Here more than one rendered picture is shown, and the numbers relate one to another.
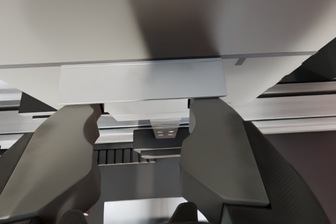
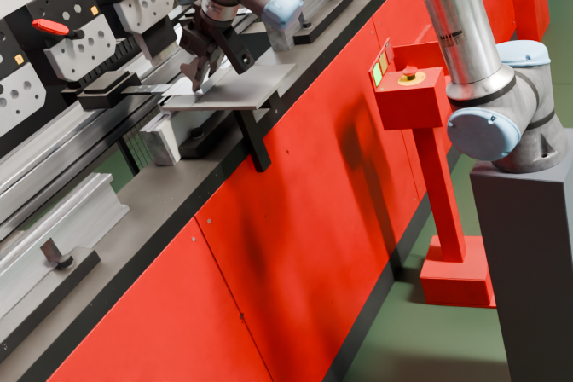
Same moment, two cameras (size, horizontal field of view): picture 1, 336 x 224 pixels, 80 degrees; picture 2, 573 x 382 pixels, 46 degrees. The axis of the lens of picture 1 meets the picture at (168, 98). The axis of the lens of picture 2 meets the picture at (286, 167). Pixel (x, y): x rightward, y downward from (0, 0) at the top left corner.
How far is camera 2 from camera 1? 1.45 m
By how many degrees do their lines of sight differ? 48
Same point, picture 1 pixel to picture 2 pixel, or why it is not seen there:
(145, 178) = not seen: hidden behind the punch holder
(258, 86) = (177, 104)
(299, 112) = (35, 174)
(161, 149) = (120, 81)
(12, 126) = not seen: hidden behind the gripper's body
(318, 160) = not seen: outside the picture
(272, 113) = (54, 159)
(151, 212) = (166, 51)
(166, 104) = (185, 88)
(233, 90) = (179, 101)
